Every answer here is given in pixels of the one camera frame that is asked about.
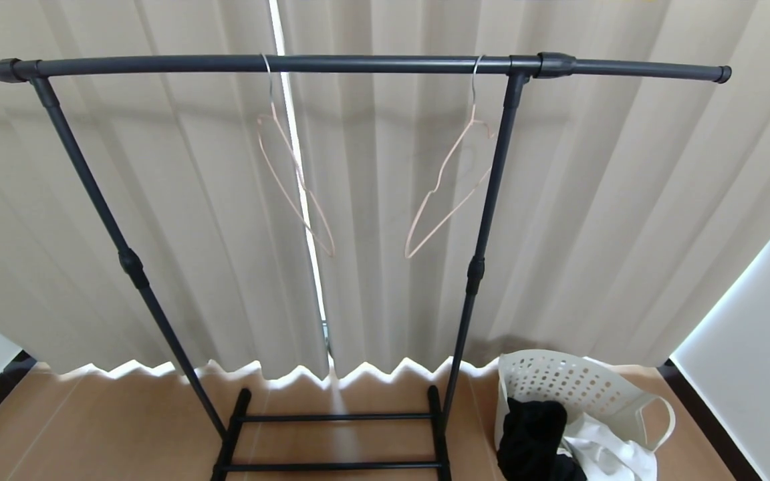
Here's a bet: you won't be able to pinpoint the black shorts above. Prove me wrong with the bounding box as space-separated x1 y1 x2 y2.
497 398 588 481

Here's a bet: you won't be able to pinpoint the pink clothes hanger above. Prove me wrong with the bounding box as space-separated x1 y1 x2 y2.
256 53 337 259
404 55 496 260

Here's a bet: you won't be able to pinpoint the black clothes rack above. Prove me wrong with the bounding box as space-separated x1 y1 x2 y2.
0 52 733 481

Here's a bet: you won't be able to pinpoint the white laundry basket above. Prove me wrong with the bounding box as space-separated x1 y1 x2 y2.
494 349 676 481

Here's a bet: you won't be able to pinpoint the beige curtain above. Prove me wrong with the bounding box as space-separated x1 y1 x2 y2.
0 0 770 381

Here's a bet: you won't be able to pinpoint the white garment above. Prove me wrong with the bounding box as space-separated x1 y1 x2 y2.
559 411 658 481

